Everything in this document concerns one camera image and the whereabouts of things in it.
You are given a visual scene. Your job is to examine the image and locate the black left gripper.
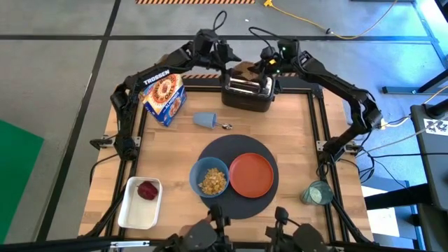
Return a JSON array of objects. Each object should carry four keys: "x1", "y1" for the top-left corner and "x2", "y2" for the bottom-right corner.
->
[{"x1": 191, "y1": 29, "x2": 242, "y2": 69}]

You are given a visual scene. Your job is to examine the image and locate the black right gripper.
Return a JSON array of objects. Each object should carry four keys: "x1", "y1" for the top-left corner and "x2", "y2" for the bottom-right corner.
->
[{"x1": 249, "y1": 38, "x2": 302, "y2": 94}]

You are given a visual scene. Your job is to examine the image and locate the brown toast slice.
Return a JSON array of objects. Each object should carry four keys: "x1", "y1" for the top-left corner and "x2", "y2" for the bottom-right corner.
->
[{"x1": 240, "y1": 61, "x2": 263, "y2": 82}]

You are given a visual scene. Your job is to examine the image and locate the small blue plastic cup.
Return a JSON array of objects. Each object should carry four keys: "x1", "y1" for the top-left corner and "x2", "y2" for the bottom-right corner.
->
[{"x1": 192, "y1": 111, "x2": 218, "y2": 129}]

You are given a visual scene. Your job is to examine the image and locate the honey bunches cereal box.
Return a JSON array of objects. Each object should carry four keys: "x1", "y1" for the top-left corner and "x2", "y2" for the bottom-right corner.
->
[{"x1": 139, "y1": 73, "x2": 188, "y2": 127}]

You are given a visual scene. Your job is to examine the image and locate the green glass cup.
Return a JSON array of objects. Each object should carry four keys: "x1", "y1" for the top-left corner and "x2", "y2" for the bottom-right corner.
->
[{"x1": 300, "y1": 180, "x2": 335, "y2": 207}]

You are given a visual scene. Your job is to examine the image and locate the dark red apple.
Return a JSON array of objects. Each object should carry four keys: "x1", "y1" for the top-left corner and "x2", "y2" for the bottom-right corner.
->
[{"x1": 136, "y1": 180, "x2": 159, "y2": 201}]

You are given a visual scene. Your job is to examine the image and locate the black two-slot toaster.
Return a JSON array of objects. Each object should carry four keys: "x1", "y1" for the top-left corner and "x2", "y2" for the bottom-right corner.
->
[{"x1": 220, "y1": 69, "x2": 281, "y2": 113}]

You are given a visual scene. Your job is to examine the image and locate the orange black hazard floor tape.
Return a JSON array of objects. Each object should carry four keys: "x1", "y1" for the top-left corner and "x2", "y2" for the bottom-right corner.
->
[{"x1": 135, "y1": 0, "x2": 256, "y2": 5}]

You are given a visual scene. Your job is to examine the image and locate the dark round woven placemat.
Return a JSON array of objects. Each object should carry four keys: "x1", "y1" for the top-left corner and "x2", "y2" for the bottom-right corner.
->
[{"x1": 195, "y1": 134, "x2": 280, "y2": 221}]

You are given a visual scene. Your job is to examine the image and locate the orange plate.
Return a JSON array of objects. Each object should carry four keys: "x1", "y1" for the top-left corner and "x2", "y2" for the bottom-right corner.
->
[{"x1": 229, "y1": 153, "x2": 275, "y2": 199}]

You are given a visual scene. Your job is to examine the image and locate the blue bowl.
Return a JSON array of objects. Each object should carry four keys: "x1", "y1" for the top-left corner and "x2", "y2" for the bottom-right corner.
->
[{"x1": 189, "y1": 156, "x2": 231, "y2": 199}]

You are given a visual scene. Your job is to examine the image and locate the golden cereal flakes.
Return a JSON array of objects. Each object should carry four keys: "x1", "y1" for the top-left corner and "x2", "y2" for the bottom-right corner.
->
[{"x1": 198, "y1": 167, "x2": 228, "y2": 196}]

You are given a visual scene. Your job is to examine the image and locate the white black marker tag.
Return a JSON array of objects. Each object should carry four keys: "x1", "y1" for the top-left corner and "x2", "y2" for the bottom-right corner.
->
[{"x1": 423, "y1": 118, "x2": 448, "y2": 137}]

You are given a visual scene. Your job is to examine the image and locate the white rectangular tray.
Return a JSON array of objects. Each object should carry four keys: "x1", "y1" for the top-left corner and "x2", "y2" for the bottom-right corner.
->
[{"x1": 117, "y1": 176, "x2": 164, "y2": 230}]

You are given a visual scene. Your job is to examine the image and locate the black cart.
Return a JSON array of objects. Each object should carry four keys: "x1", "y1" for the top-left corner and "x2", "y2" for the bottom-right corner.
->
[{"x1": 409, "y1": 103, "x2": 448, "y2": 211}]

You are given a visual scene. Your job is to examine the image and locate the green board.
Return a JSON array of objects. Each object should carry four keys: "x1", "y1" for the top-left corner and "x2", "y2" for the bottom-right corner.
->
[{"x1": 0, "y1": 120, "x2": 45, "y2": 244}]

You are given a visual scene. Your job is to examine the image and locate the black crossbar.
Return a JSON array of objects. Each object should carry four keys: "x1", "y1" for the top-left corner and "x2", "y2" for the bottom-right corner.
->
[{"x1": 0, "y1": 237, "x2": 448, "y2": 252}]

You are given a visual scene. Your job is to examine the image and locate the black aluminium table frame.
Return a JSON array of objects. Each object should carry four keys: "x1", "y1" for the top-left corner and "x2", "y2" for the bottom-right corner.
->
[{"x1": 83, "y1": 85, "x2": 375, "y2": 246}]

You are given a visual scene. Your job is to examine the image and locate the yellow extension cable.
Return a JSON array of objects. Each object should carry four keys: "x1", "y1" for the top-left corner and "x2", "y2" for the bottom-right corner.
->
[{"x1": 264, "y1": 0, "x2": 398, "y2": 41}]

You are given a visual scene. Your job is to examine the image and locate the dark blue metal floor frame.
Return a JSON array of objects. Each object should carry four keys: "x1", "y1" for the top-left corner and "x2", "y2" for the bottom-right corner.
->
[{"x1": 381, "y1": 0, "x2": 448, "y2": 95}]

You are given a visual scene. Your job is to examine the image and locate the black power cable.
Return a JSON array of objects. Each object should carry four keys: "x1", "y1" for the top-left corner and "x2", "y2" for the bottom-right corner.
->
[{"x1": 363, "y1": 152, "x2": 448, "y2": 159}]

